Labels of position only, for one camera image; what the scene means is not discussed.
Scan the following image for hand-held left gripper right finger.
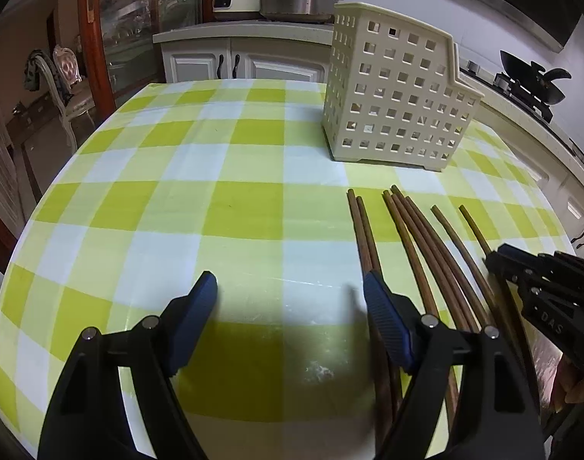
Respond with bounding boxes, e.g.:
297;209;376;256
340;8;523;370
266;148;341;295
362;271;546;460

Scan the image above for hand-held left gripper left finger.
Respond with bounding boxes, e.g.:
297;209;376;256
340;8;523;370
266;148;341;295
37;271;219;460

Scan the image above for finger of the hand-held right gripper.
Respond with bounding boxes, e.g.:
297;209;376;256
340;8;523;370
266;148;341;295
497;243;584;298
485;251;584;370

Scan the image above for row of wooden chopsticks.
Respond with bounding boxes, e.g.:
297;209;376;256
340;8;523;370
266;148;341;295
346;184;561;458

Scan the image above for cream perforated plastic basket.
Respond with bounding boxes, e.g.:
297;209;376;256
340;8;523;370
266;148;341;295
321;1;484;173

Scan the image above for person's right hand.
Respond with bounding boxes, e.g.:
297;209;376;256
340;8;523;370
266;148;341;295
558;352;584;406

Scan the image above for green checked tablecloth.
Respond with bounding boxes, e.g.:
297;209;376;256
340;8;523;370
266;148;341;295
0;79;577;460

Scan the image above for black gas stove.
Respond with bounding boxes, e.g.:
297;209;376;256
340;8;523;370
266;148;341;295
459;60;556;123

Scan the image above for black wok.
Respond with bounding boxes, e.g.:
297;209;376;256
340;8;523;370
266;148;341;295
500;49;573;104

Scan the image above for white ornate chair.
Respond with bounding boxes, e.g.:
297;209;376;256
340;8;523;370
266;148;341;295
33;45;95;151

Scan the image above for white panelled cabinet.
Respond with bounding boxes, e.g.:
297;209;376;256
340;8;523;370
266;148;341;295
0;100;25;235

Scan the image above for white kitchen base cabinet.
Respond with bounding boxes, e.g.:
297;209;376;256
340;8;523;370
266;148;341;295
152;21;336;84

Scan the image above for dark cloth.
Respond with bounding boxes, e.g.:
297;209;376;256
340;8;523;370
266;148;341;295
25;50;46;92

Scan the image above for wooden glass door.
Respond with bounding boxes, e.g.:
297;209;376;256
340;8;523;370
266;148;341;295
79;0;216;111

